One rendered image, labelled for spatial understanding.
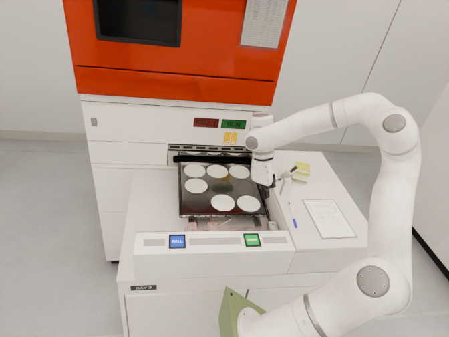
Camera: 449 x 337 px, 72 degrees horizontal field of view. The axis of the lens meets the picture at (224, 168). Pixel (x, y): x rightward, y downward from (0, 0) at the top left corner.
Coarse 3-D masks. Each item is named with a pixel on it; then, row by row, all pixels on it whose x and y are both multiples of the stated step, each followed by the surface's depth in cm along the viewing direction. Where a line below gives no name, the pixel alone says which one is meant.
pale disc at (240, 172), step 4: (232, 168) 151; (236, 168) 151; (240, 168) 152; (244, 168) 152; (232, 172) 149; (236, 172) 149; (240, 172) 150; (244, 172) 150; (248, 172) 150; (236, 176) 147; (240, 176) 147; (244, 176) 147; (248, 176) 148
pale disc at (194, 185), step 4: (188, 180) 140; (192, 180) 140; (196, 180) 140; (200, 180) 141; (188, 184) 137; (192, 184) 138; (196, 184) 138; (200, 184) 138; (204, 184) 139; (188, 188) 135; (192, 188) 136; (196, 188) 136; (200, 188) 136; (204, 188) 137; (192, 192) 134; (196, 192) 134; (200, 192) 134
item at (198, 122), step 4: (196, 120) 141; (200, 120) 142; (204, 120) 142; (208, 120) 142; (212, 120) 142; (216, 120) 143; (196, 124) 143; (200, 124) 143; (204, 124) 143; (208, 124) 143; (212, 124) 144; (216, 124) 144
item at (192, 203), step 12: (204, 168) 148; (228, 168) 150; (204, 180) 141; (216, 180) 142; (228, 180) 143; (240, 180) 145; (252, 180) 146; (204, 192) 134; (216, 192) 136; (228, 192) 137; (240, 192) 138; (252, 192) 139; (192, 204) 128; (204, 204) 129
